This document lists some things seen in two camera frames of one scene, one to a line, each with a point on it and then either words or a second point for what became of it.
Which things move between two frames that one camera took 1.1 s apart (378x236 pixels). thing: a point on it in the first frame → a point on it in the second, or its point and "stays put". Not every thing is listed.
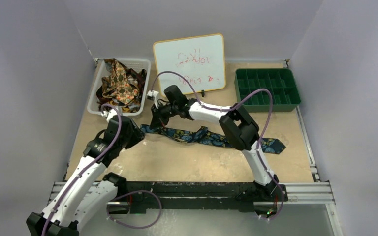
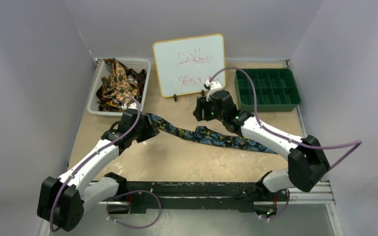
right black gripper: x=160 y=115 → x=201 y=109
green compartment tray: x=280 y=81 stays put
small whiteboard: x=201 y=59 stays put
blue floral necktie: x=203 y=134 stays put
